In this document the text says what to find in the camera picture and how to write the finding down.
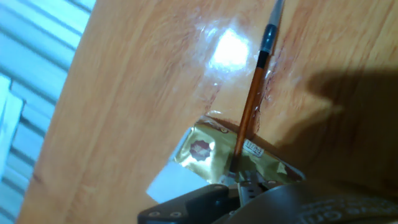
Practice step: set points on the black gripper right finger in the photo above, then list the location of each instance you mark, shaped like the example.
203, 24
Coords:
311, 202

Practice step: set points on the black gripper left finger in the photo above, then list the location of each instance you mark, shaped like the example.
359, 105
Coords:
192, 208

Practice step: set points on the brown calligraphy brush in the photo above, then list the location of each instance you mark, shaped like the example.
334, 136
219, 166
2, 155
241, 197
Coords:
252, 93

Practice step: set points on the gold white tissue pack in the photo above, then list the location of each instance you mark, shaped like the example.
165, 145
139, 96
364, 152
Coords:
202, 155

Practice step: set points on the wooden board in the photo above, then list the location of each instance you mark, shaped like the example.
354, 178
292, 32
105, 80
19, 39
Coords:
124, 109

